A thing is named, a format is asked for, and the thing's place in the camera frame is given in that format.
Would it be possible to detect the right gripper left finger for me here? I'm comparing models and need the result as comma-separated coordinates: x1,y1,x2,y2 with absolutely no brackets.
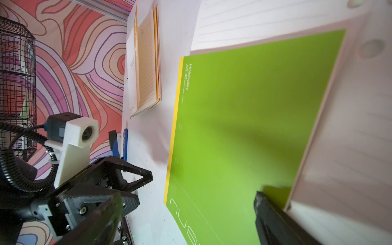
57,194,123,245

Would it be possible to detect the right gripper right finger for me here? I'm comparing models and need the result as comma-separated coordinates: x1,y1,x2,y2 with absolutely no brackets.
254,192,320,245

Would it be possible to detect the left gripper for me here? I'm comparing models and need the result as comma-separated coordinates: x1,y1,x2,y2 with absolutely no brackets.
30,156,153,242

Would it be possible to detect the orange cover notebook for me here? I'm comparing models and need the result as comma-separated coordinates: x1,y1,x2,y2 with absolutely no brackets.
191,1,392,245

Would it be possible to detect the green cover notebook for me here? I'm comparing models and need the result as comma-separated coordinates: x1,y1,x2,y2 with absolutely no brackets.
164,30,346,245

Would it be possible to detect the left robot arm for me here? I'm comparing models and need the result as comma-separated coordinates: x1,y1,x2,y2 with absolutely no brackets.
1,112,153,245

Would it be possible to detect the blue stapler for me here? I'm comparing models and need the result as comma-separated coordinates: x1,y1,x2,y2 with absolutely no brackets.
109,129,128,161

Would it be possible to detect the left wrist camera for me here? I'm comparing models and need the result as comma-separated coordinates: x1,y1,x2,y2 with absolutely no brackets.
45,112,99,188

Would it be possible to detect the black wire basket left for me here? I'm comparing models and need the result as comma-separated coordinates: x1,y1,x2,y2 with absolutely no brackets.
0,16,37,161

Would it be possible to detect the aluminium frame rail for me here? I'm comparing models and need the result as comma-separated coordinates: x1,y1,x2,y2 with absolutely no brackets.
72,0,135,23

